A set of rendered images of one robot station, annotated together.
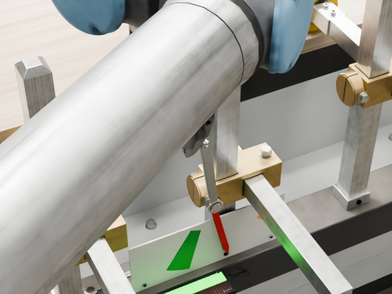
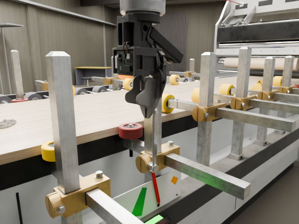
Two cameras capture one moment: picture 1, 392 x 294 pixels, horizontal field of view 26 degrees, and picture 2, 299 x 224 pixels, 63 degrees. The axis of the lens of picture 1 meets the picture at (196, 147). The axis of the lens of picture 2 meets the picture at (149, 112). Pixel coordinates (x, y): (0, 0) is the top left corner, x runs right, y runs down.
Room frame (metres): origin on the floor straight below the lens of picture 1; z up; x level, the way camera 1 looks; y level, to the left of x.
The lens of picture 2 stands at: (0.29, 0.15, 1.14)
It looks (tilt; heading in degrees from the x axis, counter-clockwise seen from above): 13 degrees down; 344
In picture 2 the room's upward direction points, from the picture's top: straight up
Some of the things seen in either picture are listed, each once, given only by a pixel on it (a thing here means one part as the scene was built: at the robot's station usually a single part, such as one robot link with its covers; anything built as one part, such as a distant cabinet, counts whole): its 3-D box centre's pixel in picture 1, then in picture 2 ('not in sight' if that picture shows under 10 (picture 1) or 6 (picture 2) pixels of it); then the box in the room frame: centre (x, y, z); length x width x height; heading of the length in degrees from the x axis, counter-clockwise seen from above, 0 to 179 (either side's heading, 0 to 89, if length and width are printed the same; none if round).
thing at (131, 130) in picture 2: not in sight; (131, 140); (1.05, -0.01, 0.85); 0.08 x 0.08 x 0.11
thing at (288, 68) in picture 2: not in sight; (284, 100); (1.34, -0.93, 0.89); 0.03 x 0.03 x 0.48; 26
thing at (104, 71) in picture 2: not in sight; (94, 76); (9.69, -0.43, 0.34); 1.31 x 0.66 x 0.69; 56
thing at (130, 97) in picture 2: not in sight; (136, 97); (0.80, 0.03, 1.05); 0.06 x 0.03 x 0.09; 117
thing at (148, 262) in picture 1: (209, 242); (150, 197); (0.86, -0.02, 0.75); 0.26 x 0.01 x 0.10; 116
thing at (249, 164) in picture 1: (233, 176); (157, 157); (0.91, -0.06, 0.84); 0.13 x 0.06 x 0.05; 116
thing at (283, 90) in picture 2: not in sight; (286, 90); (1.35, -0.95, 0.94); 0.13 x 0.06 x 0.05; 116
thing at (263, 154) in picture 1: (265, 151); (170, 143); (0.93, -0.10, 0.88); 0.02 x 0.02 x 0.01
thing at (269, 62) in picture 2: not in sight; (264, 107); (1.23, -0.71, 0.89); 0.03 x 0.03 x 0.48; 26
